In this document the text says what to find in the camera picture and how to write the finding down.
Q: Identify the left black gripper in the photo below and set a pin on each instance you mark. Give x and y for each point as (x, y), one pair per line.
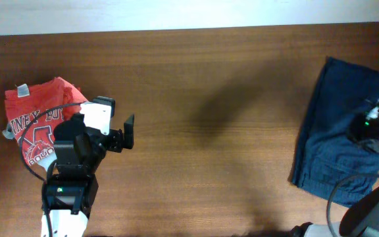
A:
(117, 142)

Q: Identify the dark navy blue shorts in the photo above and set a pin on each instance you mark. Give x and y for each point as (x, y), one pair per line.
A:
(323, 153)

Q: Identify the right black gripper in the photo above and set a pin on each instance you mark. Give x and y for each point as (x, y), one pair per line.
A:
(359, 120)

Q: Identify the folded red graphic t-shirt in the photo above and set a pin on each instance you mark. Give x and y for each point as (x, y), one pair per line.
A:
(23, 104)

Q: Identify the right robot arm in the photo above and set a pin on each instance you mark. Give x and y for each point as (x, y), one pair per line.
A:
(362, 218)

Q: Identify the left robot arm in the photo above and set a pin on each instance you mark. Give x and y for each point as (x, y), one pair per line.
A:
(81, 143)

